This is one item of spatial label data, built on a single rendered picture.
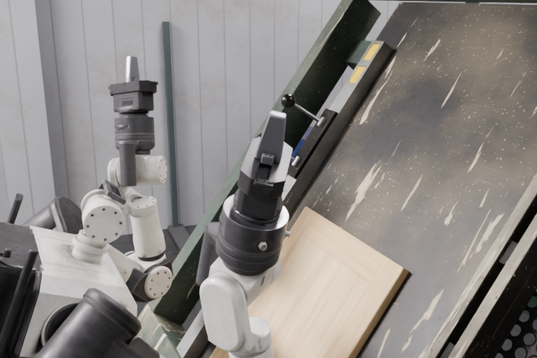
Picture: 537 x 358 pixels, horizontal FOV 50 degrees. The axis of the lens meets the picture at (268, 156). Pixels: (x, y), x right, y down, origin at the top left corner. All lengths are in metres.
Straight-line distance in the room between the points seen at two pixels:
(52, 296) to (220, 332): 0.27
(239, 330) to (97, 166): 3.68
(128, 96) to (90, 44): 2.94
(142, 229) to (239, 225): 0.67
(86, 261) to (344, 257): 0.53
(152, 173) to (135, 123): 0.12
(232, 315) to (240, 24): 3.79
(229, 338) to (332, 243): 0.54
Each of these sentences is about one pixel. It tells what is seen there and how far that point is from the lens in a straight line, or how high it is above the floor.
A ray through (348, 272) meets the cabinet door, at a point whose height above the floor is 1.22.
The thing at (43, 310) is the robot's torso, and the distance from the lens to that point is 0.95.
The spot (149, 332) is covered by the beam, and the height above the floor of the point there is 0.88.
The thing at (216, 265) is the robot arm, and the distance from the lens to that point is 0.80.
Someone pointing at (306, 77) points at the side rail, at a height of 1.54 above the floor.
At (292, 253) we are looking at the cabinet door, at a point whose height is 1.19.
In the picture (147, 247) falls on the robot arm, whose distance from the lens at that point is 1.39.
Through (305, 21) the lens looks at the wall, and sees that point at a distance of 4.66.
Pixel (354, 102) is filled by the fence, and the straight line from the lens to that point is 1.51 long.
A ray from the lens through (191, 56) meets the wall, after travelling 4.38.
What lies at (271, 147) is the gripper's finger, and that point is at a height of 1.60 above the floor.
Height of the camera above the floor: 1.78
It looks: 16 degrees down
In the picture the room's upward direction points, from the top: straight up
